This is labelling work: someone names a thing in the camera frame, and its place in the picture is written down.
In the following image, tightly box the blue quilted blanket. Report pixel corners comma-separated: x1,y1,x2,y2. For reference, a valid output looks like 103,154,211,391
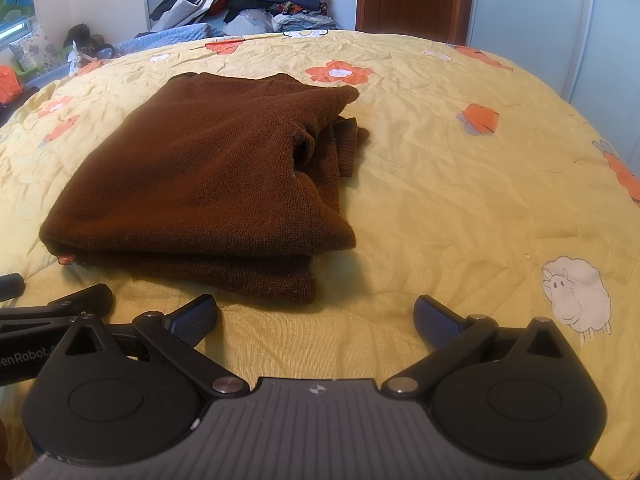
112,22,232,59

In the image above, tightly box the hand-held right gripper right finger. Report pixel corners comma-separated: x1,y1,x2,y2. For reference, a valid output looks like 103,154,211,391
381,295,583,401

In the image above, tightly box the yellow printed quilt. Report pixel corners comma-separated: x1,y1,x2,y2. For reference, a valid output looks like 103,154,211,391
0,27,640,472

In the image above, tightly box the orange cloth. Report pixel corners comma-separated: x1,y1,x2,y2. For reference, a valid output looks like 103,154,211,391
0,64,24,107

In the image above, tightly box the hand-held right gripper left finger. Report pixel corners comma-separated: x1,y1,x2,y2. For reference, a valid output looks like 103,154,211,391
50,294,251,401

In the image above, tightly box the frosted glass wardrobe door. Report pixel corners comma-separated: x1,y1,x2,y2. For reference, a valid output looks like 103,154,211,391
465,0,640,127

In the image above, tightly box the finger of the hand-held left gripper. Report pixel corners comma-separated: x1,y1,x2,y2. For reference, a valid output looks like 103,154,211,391
0,283,114,333
0,273,27,304

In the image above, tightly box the brown knit sweater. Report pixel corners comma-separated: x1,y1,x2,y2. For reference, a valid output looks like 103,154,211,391
39,72,371,306

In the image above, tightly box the dark plush toy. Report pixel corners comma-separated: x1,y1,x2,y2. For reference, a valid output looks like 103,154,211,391
63,23,114,62

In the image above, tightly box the floral pillow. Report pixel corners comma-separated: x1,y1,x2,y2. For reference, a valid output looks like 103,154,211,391
8,25,66,74

